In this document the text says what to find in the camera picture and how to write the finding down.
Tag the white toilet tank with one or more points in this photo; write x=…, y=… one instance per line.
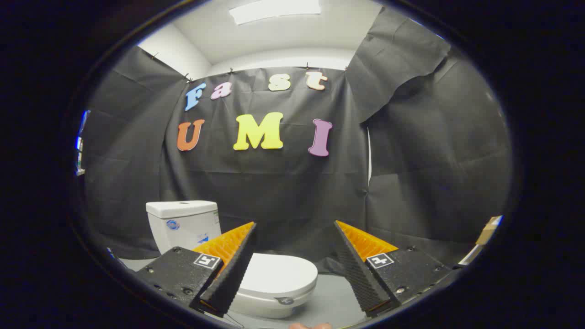
x=183, y=228

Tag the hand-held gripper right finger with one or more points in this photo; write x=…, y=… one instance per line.
x=358, y=274

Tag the white toilet lid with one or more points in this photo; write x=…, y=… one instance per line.
x=279, y=274

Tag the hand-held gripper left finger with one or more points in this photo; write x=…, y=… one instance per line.
x=233, y=274

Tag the brown cardboard box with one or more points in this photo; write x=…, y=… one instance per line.
x=488, y=230

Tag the black backdrop cloth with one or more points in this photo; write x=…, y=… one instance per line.
x=283, y=192

